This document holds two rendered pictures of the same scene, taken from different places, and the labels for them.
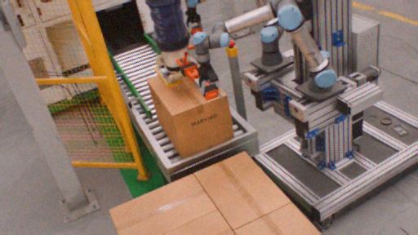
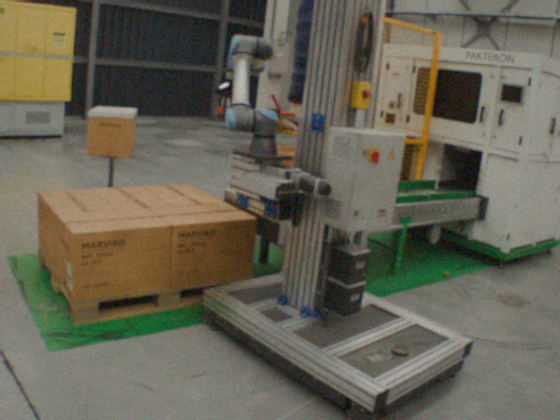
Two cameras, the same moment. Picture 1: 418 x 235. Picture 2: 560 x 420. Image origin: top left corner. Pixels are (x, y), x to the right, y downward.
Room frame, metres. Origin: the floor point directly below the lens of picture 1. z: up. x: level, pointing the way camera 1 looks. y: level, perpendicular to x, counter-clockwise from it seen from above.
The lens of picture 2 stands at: (1.51, -3.33, 1.43)
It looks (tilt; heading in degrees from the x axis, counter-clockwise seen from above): 14 degrees down; 70
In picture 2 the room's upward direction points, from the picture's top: 6 degrees clockwise
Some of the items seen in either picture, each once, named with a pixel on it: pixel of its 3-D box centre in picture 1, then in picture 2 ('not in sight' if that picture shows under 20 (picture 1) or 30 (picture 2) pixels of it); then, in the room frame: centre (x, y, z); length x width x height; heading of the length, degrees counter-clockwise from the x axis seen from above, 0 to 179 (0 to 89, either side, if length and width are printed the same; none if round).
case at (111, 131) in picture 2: not in sight; (112, 130); (1.58, 1.77, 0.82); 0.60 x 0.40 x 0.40; 84
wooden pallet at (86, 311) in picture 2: not in sight; (139, 270); (1.76, 0.09, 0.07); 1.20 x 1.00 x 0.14; 18
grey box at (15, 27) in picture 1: (14, 22); (278, 57); (2.93, 1.12, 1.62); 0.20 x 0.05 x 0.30; 18
